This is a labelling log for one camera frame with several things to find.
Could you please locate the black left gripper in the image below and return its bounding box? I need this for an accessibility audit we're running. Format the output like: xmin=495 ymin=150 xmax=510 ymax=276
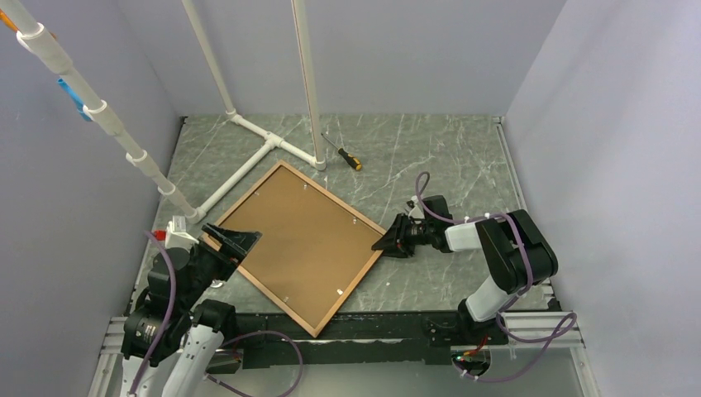
xmin=179 ymin=221 xmax=260 ymax=309

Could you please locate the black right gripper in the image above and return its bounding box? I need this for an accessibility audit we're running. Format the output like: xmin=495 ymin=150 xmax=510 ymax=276
xmin=373 ymin=213 xmax=435 ymax=258

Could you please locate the yellow black screwdriver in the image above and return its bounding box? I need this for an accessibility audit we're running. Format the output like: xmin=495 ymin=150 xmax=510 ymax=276
xmin=322 ymin=134 xmax=363 ymax=171

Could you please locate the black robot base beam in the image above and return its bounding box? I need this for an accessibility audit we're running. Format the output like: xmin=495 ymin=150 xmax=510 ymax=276
xmin=223 ymin=310 xmax=508 ymax=369

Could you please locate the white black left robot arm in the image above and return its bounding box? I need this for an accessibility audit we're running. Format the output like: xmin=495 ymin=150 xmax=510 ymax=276
xmin=121 ymin=223 xmax=262 ymax=396

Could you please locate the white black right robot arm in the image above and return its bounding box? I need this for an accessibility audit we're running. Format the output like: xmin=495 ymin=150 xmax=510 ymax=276
xmin=371 ymin=195 xmax=559 ymax=343

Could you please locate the white PVC pipe stand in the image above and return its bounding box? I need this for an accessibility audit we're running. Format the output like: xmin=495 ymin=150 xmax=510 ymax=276
xmin=0 ymin=0 xmax=327 ymax=225

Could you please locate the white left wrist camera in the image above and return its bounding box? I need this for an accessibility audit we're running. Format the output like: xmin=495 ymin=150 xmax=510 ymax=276
xmin=152 ymin=215 xmax=198 ymax=251

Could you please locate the aluminium table edge rail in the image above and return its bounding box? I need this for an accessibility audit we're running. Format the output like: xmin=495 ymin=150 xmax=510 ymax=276
xmin=492 ymin=116 xmax=527 ymax=209

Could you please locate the aluminium front rail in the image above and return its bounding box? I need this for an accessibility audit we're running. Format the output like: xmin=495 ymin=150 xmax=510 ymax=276
xmin=88 ymin=317 xmax=156 ymax=396

